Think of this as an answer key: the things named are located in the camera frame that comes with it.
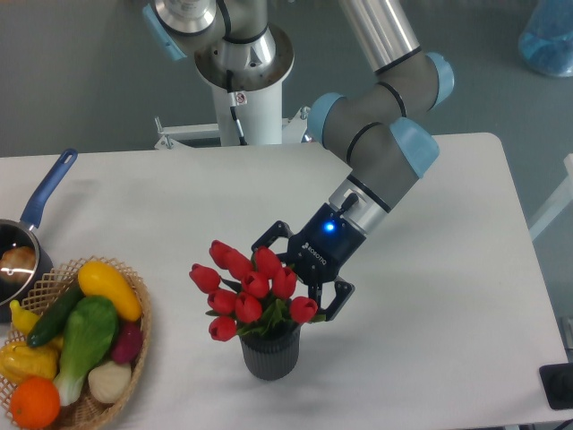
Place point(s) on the red tulip bouquet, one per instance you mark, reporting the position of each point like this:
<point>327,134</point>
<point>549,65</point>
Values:
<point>251,296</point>

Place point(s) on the dark grey ribbed vase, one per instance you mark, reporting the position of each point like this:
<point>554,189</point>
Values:
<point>271,360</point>

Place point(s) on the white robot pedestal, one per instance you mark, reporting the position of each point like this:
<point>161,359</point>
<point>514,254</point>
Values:
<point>246,83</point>

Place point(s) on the blue translucent bottle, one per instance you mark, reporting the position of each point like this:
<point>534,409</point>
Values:
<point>546,42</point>

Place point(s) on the yellow squash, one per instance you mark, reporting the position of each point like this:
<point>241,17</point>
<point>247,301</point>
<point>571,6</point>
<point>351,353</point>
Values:
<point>97,278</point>

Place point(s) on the brown bread roll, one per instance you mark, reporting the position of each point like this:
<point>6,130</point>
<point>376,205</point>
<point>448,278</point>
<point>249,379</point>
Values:
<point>17,265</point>

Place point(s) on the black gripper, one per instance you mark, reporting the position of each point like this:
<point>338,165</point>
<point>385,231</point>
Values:
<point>317,254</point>

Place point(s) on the yellow banana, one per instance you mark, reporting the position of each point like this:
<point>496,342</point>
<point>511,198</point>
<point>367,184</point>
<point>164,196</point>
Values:
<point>24,320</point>

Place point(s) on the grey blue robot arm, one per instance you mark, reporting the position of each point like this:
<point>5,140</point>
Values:
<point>375,135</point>

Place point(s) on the green bok choy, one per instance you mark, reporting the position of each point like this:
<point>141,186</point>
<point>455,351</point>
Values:
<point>88,335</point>

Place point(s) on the black device at edge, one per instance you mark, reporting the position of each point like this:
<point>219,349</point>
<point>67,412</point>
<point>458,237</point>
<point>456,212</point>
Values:
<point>557,385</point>

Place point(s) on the purple red onion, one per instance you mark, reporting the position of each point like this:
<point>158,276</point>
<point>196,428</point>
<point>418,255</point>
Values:
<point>128,343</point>

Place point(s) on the white garlic bulb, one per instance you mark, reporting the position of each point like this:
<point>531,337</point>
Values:
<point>108,382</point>

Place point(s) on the yellow bell pepper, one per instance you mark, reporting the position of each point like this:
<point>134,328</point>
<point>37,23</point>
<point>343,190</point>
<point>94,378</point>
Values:
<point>20,362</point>

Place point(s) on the woven wicker basket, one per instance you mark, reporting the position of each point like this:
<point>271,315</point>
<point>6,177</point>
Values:
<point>87,412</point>

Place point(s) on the blue handled saucepan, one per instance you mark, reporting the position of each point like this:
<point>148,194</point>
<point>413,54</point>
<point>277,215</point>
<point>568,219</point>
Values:
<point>22,232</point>

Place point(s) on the orange fruit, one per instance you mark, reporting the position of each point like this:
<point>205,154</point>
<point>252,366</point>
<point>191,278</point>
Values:
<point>35,403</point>

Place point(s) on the green cucumber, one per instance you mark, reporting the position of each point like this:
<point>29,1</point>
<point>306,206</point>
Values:
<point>52,322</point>

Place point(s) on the white metal frame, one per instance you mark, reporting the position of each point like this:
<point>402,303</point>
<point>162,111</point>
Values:
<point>560,198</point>

